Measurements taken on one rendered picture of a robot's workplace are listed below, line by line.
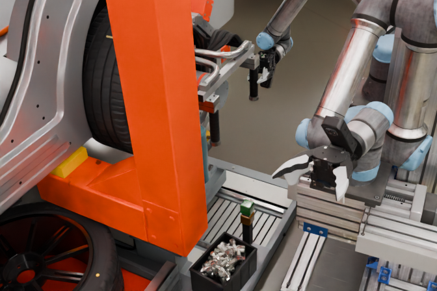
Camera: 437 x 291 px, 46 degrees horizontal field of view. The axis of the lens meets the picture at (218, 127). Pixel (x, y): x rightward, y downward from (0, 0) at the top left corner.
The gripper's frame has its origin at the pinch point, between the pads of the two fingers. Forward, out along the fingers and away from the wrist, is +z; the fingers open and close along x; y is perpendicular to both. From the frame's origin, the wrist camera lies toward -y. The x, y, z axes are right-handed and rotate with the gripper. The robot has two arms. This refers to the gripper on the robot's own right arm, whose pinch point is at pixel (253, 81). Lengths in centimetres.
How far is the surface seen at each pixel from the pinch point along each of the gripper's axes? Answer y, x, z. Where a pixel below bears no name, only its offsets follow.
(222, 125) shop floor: -83, -54, -68
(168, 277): -45, -2, 72
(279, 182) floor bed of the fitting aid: -75, 3, -25
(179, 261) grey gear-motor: -68, -14, 47
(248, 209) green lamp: -18, 22, 52
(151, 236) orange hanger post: -25, -6, 72
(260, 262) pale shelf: -38, 28, 55
